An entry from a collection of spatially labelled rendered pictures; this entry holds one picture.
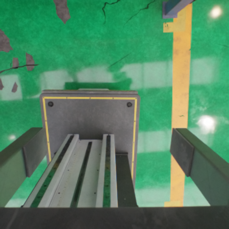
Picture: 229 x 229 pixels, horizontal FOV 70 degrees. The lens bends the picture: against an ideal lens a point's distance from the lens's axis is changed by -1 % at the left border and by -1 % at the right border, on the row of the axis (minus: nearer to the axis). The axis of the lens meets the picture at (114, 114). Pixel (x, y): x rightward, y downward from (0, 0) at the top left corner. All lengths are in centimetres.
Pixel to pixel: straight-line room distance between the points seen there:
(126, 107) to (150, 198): 119
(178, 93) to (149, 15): 69
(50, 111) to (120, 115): 49
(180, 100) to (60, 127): 105
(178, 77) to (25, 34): 132
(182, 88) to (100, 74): 74
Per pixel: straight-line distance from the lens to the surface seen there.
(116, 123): 121
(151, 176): 188
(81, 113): 120
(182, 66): 158
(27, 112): 169
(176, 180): 199
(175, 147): 16
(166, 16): 156
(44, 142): 17
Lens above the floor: 146
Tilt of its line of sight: 74 degrees down
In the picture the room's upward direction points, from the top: 175 degrees clockwise
